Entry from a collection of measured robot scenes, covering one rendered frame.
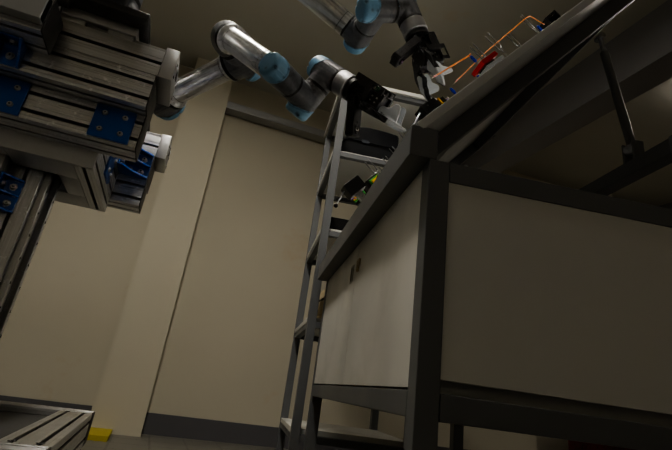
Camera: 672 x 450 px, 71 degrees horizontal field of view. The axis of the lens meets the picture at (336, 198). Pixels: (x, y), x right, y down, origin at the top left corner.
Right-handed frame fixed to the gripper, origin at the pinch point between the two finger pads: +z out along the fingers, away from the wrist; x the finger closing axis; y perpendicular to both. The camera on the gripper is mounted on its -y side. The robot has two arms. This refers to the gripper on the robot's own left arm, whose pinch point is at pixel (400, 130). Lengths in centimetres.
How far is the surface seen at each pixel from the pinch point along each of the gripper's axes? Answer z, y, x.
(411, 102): -57, 9, 111
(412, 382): 46, -29, -42
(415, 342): 42, -24, -41
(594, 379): 66, -15, -23
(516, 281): 47, -9, -27
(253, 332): -83, -181, 148
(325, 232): -35, -58, 63
